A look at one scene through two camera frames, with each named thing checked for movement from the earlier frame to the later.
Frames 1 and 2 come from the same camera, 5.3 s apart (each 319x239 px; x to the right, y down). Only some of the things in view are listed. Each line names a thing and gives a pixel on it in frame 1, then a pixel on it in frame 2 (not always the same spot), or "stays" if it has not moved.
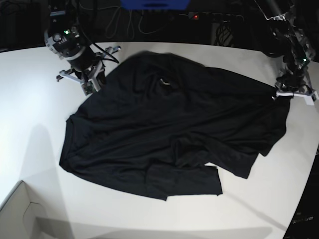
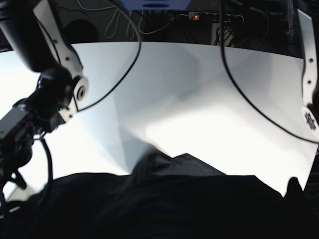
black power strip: [215, 17] stays
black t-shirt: [155, 125] -> [181, 197]
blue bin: [155, 5] stays
